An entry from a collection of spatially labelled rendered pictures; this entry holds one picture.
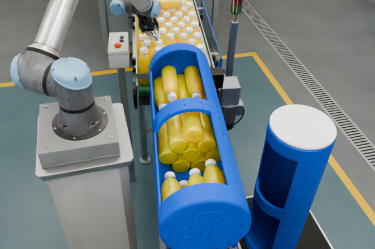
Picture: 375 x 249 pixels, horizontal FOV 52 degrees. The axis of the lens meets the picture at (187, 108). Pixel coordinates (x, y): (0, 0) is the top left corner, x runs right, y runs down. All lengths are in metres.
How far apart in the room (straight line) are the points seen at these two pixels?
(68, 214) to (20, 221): 1.21
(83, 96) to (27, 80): 0.18
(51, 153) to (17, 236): 1.41
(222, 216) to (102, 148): 0.45
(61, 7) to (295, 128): 1.02
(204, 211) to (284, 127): 0.65
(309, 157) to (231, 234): 0.54
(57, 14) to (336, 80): 3.04
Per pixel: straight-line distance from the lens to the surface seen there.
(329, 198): 2.86
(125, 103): 2.28
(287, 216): 1.94
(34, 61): 1.33
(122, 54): 2.00
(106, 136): 1.33
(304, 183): 1.77
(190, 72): 1.74
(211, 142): 1.43
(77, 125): 1.33
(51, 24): 1.37
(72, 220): 1.58
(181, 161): 1.48
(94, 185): 1.44
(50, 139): 1.36
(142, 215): 2.60
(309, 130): 1.69
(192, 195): 1.14
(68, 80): 1.23
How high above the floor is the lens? 2.13
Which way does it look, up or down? 40 degrees down
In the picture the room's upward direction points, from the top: 2 degrees clockwise
